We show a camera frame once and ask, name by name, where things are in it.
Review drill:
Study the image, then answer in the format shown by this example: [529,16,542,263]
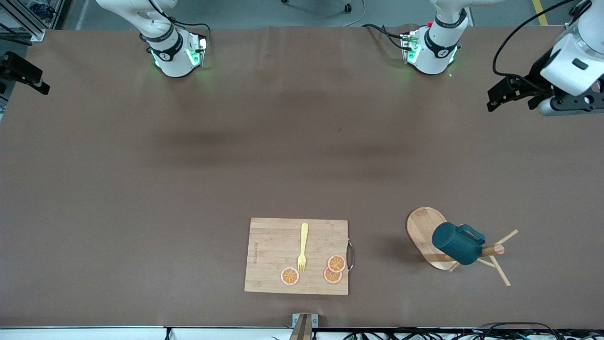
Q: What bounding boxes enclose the teal cup yellow inside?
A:
[432,222,487,266]

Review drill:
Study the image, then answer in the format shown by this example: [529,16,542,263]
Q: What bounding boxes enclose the wooden mug rack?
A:
[406,206,519,287]

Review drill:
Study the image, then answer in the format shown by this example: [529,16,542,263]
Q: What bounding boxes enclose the yellow wooden fork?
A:
[297,222,310,273]

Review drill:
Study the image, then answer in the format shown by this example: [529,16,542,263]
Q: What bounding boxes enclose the bamboo cutting board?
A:
[244,217,355,296]

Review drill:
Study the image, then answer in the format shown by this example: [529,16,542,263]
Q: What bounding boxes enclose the black cable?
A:
[479,323,567,340]
[492,0,579,78]
[344,331,425,340]
[165,18,211,37]
[362,23,411,50]

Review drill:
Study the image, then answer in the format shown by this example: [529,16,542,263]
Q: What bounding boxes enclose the aluminium frame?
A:
[0,0,71,45]

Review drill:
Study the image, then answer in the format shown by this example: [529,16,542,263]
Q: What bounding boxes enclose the grey floor cable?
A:
[342,0,366,27]

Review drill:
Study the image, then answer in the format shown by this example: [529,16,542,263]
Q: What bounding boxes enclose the white table edge rail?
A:
[0,326,604,340]

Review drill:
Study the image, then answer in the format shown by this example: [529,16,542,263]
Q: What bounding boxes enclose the metal bracket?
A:
[289,313,319,340]

